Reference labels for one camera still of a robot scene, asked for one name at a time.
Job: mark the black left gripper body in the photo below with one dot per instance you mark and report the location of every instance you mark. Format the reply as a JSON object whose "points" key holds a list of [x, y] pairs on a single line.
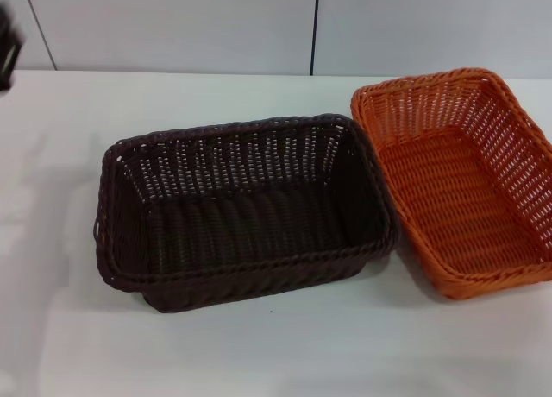
{"points": [[8, 52]]}

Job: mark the orange woven basket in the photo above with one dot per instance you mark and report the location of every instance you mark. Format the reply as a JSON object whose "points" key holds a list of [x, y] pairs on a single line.
{"points": [[461, 190]]}

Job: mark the dark brown woven basket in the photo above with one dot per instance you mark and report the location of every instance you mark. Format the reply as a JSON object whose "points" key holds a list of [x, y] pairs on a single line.
{"points": [[259, 224]]}

